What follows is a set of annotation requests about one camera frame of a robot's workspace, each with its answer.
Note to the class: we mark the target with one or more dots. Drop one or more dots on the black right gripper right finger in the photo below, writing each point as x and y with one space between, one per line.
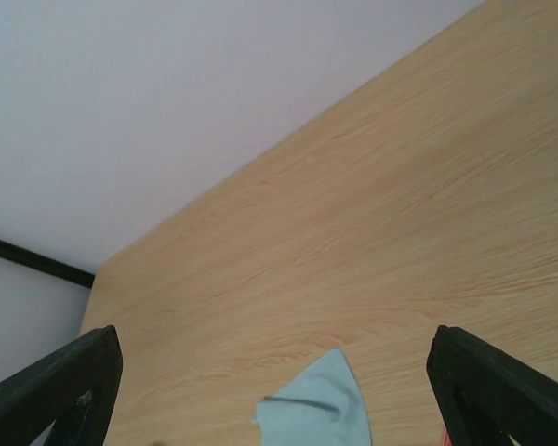
487 397

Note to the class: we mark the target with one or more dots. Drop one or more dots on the light blue cleaning cloth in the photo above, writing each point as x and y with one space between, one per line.
323 405

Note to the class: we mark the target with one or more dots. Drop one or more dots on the black enclosure frame post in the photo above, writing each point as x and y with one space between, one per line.
31 260

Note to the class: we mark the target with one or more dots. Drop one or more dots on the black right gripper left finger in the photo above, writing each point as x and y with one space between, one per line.
71 392

